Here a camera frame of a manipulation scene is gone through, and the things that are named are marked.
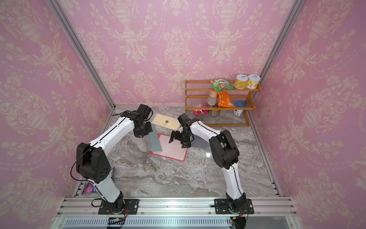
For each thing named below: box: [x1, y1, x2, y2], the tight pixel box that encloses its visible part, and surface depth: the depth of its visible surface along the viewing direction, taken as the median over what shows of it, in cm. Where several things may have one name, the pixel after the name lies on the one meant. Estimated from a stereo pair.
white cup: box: [233, 109, 244, 117], surface depth 111 cm
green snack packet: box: [210, 78, 235, 92], surface depth 91 cm
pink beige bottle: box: [206, 90, 217, 106], surface depth 97 cm
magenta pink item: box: [193, 102, 210, 115], surface depth 108 cm
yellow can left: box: [234, 73, 249, 90], surface depth 91 cm
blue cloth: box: [234, 100, 248, 108], surface depth 110 cm
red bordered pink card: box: [148, 132, 188, 162], surface depth 97 cm
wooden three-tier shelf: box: [184, 79, 262, 127], surface depth 102 cm
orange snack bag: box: [216, 91, 236, 108], surface depth 102 cm
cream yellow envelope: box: [151, 113, 181, 131], surface depth 111 cm
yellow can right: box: [245, 73, 261, 90], surface depth 91 cm
